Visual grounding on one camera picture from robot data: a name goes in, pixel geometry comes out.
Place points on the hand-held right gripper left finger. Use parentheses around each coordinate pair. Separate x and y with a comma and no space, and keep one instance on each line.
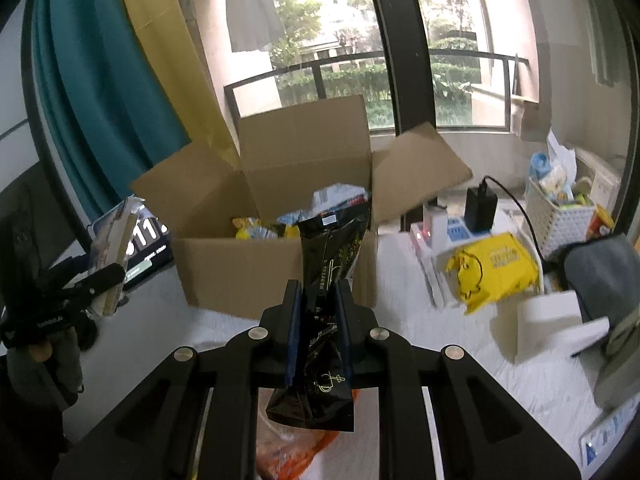
(294,355)

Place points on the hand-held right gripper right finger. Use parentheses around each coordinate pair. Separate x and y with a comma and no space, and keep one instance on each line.
(345,330)

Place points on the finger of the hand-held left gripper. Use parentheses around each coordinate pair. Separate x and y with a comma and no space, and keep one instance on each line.
(100,277)
(70,266)

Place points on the pale snack packet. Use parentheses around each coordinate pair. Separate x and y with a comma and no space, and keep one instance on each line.
(112,240)

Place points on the black gold snack packet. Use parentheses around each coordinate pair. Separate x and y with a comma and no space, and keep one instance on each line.
(330,250)

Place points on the cardboard box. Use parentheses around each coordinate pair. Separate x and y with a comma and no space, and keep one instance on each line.
(225,270)

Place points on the person's left hand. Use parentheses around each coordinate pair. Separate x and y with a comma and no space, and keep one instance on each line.
(47,370)

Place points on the tablet with clock display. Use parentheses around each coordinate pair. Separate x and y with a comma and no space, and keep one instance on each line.
(150,250)

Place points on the orange snack packet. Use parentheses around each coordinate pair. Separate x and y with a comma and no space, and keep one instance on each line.
(290,455)

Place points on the yellow packet in box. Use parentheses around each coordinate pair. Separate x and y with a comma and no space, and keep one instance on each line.
(255,230)

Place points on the blue white snack packet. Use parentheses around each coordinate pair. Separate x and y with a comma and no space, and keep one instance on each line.
(337,197)

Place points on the white power strip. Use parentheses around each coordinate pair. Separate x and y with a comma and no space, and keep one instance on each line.
(437,232)

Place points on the yellow plastic bag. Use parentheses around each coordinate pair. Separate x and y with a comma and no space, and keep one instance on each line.
(495,270)

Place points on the wide teal curtain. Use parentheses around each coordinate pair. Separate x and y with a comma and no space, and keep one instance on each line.
(100,85)

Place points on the white tissue roll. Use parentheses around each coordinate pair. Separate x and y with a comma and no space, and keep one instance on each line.
(550,325)

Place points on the yellow curtain beside teal curtain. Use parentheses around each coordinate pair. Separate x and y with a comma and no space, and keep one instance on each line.
(165,60)

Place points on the white woven basket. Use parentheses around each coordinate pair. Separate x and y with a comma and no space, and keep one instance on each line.
(560,225)

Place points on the tissue pack in basket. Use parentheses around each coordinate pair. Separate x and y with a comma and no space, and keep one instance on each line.
(552,170)

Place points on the black balcony railing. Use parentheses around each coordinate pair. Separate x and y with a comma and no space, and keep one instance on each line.
(350,62)

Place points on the grey green cloth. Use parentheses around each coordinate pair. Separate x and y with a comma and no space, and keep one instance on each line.
(622,360)

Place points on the hanging white garment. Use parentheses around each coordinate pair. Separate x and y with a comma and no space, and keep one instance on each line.
(252,5)

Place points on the black window frame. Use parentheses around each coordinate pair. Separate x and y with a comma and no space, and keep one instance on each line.
(400,45)

